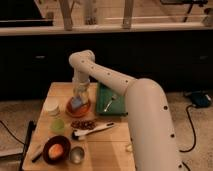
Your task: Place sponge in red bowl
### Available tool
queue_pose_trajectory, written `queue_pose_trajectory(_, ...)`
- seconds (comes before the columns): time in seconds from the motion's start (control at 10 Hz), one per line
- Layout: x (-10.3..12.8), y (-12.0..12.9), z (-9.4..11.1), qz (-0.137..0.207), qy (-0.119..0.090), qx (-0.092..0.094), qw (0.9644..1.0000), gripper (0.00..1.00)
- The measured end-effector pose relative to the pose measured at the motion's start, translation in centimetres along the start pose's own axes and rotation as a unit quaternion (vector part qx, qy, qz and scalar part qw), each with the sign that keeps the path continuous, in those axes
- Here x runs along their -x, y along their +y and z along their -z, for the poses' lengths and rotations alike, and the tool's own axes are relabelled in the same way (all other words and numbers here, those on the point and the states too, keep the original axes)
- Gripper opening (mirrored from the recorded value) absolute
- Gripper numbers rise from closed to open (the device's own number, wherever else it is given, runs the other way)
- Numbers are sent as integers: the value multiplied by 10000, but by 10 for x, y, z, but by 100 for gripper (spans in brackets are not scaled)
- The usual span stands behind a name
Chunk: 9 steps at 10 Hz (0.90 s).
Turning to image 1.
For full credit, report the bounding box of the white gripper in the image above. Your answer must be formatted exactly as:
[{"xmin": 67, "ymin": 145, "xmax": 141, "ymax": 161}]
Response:
[{"xmin": 72, "ymin": 78, "xmax": 89, "ymax": 104}]

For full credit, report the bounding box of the blue sponge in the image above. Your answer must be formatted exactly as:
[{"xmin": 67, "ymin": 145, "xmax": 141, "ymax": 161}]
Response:
[{"xmin": 71, "ymin": 97, "xmax": 82, "ymax": 110}]

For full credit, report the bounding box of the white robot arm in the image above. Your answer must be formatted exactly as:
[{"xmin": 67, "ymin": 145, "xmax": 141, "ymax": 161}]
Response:
[{"xmin": 69, "ymin": 50, "xmax": 184, "ymax": 171}]

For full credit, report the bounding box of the dark brown bowl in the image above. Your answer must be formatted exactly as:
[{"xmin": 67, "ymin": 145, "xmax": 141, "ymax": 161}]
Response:
[{"xmin": 42, "ymin": 135, "xmax": 71, "ymax": 165}]

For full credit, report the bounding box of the green cutting board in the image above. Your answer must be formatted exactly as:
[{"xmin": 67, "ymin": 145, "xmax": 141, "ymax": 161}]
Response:
[{"xmin": 95, "ymin": 83, "xmax": 127, "ymax": 116}]

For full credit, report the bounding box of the metal spoon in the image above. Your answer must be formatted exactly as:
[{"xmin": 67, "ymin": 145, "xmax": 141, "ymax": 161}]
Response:
[{"xmin": 104, "ymin": 94, "xmax": 118, "ymax": 112}]

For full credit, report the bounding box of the brown nut pile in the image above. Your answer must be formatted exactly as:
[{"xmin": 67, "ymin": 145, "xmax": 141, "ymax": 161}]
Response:
[{"xmin": 71, "ymin": 120, "xmax": 96, "ymax": 130}]

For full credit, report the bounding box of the green plastic cup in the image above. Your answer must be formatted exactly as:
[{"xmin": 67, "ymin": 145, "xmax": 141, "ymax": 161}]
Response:
[{"xmin": 50, "ymin": 119, "xmax": 65, "ymax": 134}]

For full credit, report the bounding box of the black metal stand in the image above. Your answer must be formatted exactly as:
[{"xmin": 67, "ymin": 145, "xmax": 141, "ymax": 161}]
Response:
[{"xmin": 18, "ymin": 121, "xmax": 36, "ymax": 171}]

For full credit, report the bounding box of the small metal cup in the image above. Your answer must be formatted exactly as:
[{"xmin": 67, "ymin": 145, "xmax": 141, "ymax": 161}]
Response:
[{"xmin": 69, "ymin": 146, "xmax": 85, "ymax": 164}]

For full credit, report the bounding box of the orange fruit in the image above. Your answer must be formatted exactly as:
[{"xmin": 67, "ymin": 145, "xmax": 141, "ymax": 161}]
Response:
[{"xmin": 48, "ymin": 144, "xmax": 63, "ymax": 159}]

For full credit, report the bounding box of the dark blue floor device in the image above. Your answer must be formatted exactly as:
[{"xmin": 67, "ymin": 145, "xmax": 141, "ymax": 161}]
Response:
[{"xmin": 189, "ymin": 92, "xmax": 211, "ymax": 108}]

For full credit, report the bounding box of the black floor cable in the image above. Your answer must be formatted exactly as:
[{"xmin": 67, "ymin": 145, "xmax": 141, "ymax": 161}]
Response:
[{"xmin": 179, "ymin": 104, "xmax": 198, "ymax": 154}]

